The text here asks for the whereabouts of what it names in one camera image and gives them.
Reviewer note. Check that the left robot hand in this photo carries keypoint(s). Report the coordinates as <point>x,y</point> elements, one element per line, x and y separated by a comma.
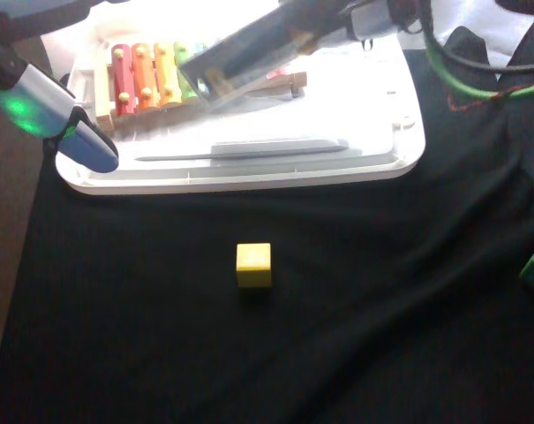
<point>32,101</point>

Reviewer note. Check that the rainbow wooden xylophone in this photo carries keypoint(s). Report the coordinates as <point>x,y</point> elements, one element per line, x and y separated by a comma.
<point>136,79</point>

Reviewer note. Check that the white plastic lid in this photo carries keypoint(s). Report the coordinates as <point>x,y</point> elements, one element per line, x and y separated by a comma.
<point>337,119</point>

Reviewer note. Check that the yellow wooden cube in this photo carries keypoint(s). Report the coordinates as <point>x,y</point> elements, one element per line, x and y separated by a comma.
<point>253,265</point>

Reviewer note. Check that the black table cloth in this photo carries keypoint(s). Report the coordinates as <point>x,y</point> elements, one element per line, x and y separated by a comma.
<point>160,353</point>

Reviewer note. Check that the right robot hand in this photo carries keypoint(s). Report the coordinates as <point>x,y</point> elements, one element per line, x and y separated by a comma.
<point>372,17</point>

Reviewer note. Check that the clear pliers blister pack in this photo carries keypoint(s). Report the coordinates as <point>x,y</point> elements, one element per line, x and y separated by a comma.
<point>240,66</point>

